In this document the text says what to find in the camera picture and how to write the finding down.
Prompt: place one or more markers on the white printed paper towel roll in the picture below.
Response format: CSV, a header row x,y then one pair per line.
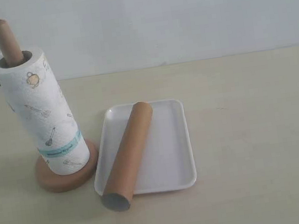
x,y
33,93

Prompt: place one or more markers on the white rectangular tray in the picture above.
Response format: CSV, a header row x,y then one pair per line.
x,y
168,160

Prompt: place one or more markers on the brown cardboard tube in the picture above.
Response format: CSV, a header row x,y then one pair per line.
x,y
119,189

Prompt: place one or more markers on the wooden paper towel holder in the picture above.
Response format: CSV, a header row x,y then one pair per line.
x,y
46,178

